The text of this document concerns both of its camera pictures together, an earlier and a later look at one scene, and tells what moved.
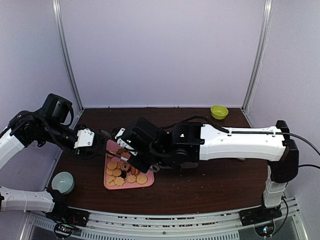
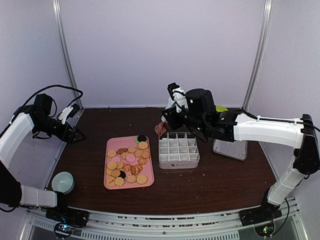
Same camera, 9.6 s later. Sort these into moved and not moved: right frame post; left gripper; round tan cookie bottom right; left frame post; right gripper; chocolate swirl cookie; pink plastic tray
Moved: left gripper; right gripper; chocolate swirl cookie
Not moved: round tan cookie bottom right; pink plastic tray; left frame post; right frame post
